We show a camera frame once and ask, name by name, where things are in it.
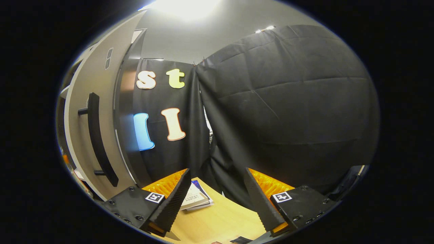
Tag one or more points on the small ceiling light panel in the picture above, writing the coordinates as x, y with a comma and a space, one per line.
266, 29

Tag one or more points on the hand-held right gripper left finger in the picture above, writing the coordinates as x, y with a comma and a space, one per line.
173, 203

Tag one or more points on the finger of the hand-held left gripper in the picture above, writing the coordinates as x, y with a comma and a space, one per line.
65, 159

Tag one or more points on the white cabinet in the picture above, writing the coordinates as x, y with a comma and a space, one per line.
127, 118

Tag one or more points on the black backdrop cloth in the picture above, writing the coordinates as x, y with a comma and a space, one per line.
288, 118

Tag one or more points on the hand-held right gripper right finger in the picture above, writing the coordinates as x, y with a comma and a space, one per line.
259, 203

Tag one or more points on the large ceiling light panel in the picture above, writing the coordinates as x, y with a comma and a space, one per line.
186, 8

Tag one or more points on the blue white book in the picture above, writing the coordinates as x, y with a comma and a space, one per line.
203, 191

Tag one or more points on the white cabinet door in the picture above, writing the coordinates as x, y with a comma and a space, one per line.
84, 74

